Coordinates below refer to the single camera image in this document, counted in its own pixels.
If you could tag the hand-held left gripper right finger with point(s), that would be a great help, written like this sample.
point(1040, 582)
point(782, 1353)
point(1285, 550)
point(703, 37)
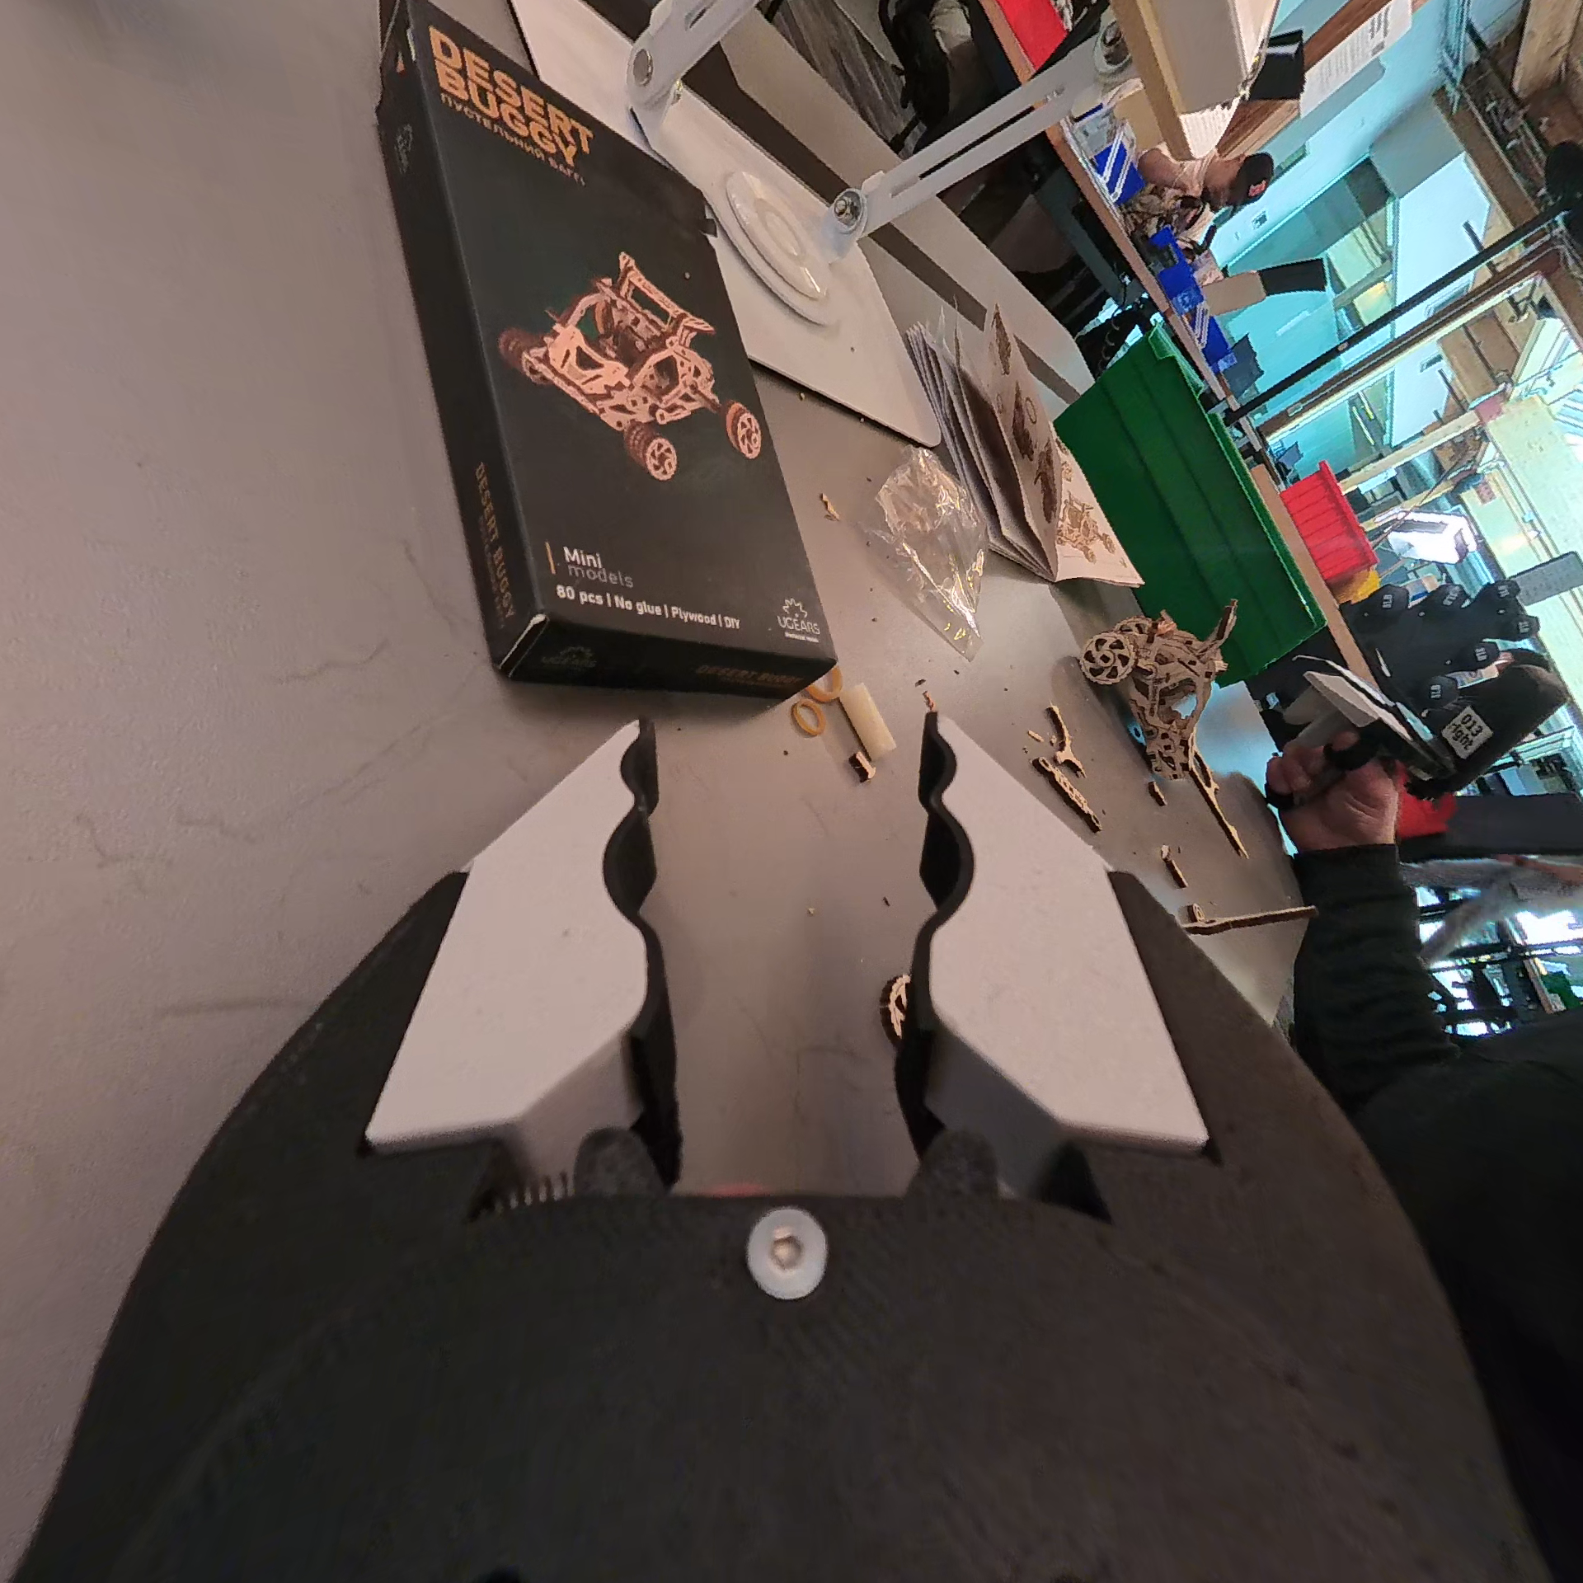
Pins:
point(1051, 989)

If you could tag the assembly instruction booklet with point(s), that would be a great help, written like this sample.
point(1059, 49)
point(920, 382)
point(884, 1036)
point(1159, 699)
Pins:
point(1001, 458)

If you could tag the slotted wooden link bar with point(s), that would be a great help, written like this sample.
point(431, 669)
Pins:
point(1065, 793)

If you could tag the small cream cylinder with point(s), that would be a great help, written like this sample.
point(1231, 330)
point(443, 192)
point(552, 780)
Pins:
point(869, 720)

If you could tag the small spoked wooden disc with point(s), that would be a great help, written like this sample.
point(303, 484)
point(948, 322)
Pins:
point(897, 1008)

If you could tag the tiny striped wooden block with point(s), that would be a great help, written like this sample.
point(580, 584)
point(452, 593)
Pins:
point(1174, 865)

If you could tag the green plastic bin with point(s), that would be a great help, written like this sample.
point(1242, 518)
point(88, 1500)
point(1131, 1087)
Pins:
point(1174, 494)

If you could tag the wooden model buggy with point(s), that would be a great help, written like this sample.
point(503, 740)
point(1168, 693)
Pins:
point(1155, 691)

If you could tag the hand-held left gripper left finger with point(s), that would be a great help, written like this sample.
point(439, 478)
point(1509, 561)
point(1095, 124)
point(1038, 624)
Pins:
point(531, 989)

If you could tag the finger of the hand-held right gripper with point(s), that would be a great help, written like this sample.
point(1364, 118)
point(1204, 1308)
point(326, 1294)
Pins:
point(1323, 727)
point(1372, 705)

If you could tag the row of blue striped bins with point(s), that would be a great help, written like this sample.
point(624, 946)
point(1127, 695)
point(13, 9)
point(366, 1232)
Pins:
point(1174, 271)

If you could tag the black model kit box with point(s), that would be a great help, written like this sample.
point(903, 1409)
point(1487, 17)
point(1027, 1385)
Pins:
point(594, 371)

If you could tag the row of black dumbbells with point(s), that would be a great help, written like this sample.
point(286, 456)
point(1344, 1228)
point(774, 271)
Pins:
point(1447, 637)

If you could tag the person's right forearm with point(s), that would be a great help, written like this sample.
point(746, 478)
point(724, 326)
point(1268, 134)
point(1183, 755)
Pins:
point(1372, 965)

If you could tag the branch-shaped plywood scrap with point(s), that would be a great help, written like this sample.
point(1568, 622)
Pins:
point(1061, 735)

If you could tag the long wooden workbench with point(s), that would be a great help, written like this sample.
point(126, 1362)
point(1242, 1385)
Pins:
point(1317, 580)

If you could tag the wooden peg part dark tip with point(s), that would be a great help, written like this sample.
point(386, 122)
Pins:
point(1221, 810)

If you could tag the red plastic bin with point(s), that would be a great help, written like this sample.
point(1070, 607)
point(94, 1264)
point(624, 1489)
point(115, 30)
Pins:
point(1033, 19)
point(1329, 518)

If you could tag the clear plastic bag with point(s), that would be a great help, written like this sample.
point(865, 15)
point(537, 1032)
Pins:
point(927, 531)

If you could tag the person's right hand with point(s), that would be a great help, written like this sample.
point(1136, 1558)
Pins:
point(1336, 810)

